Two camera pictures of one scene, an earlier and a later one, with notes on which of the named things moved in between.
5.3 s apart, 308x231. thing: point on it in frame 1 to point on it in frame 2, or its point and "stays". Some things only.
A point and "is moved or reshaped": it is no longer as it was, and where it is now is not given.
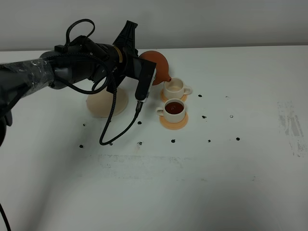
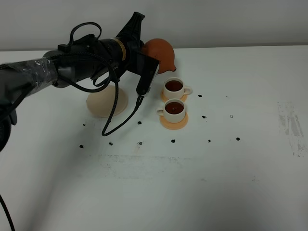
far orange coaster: (164, 98) stays
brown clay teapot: (162, 74) is moved or reshaped
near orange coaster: (174, 126) stays
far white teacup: (175, 88) stays
